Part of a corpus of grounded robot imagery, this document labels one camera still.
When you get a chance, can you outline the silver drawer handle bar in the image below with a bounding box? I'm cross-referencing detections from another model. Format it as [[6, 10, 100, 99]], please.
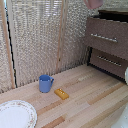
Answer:
[[96, 54, 123, 68], [90, 32, 119, 44]]

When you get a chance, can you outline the brown wooden cabinet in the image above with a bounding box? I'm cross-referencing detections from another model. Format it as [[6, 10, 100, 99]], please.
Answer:
[[85, 16, 128, 62]]

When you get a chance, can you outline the brown fabric-front drawer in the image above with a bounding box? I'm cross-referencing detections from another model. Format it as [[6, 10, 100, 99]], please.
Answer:
[[88, 47, 128, 81]]

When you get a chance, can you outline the dark-framed drawer cabinet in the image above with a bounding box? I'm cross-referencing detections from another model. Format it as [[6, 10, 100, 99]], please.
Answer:
[[84, 8, 128, 83]]

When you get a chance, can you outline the blue mug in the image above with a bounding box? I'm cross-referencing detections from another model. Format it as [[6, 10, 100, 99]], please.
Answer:
[[38, 74, 55, 94]]

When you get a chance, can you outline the yellow rectangular block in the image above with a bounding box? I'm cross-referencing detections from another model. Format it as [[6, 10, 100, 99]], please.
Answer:
[[53, 87, 70, 101]]

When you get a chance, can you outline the white floral-rim plate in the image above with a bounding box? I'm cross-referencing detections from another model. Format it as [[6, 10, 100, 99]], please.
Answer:
[[0, 99, 38, 128]]

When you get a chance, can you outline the light grey blurry object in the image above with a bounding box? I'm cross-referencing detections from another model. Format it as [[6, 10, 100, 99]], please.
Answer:
[[111, 102, 128, 128]]

